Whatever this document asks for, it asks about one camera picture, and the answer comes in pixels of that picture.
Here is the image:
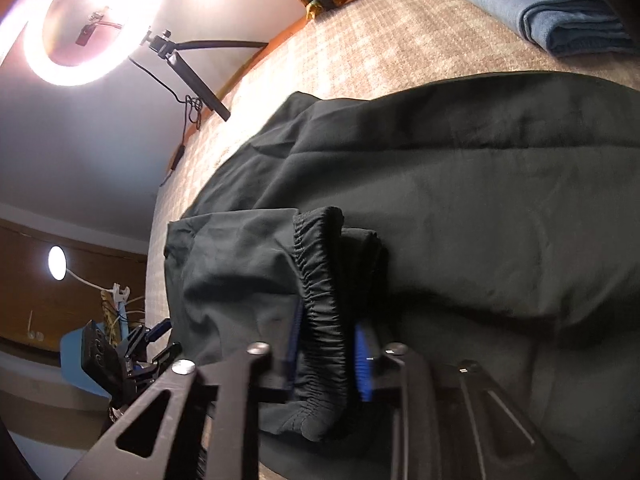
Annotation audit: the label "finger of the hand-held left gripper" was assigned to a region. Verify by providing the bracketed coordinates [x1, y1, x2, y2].
[147, 319, 173, 343]
[150, 342, 183, 368]

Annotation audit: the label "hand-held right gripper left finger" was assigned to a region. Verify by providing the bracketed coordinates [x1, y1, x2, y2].
[65, 305, 306, 480]

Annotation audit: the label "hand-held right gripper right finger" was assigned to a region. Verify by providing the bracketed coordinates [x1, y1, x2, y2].
[354, 324, 568, 480]

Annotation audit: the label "dark green pants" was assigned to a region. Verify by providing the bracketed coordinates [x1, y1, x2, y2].
[162, 72, 640, 480]

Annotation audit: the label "blue chair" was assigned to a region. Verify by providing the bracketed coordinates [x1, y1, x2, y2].
[60, 327, 116, 401]

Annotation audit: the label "leopard print cushion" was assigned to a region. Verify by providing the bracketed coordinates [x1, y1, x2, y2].
[100, 290, 126, 346]

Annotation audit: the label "wooden door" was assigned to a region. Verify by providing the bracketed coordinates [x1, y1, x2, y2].
[0, 217, 151, 356]

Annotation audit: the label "white gooseneck desk lamp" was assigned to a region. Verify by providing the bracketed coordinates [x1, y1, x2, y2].
[47, 245, 116, 293]

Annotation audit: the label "orange bed sheet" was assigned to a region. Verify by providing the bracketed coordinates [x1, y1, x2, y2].
[215, 10, 313, 103]

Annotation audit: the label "plaid bed blanket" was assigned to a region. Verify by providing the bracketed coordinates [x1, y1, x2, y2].
[145, 0, 640, 361]

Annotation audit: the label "white charger cable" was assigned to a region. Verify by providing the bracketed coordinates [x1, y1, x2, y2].
[107, 295, 148, 341]

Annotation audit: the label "black ring light cable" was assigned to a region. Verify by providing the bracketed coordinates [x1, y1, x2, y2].
[127, 57, 201, 188]

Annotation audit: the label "black ring light tripod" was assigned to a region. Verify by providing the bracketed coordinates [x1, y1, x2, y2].
[145, 32, 268, 122]

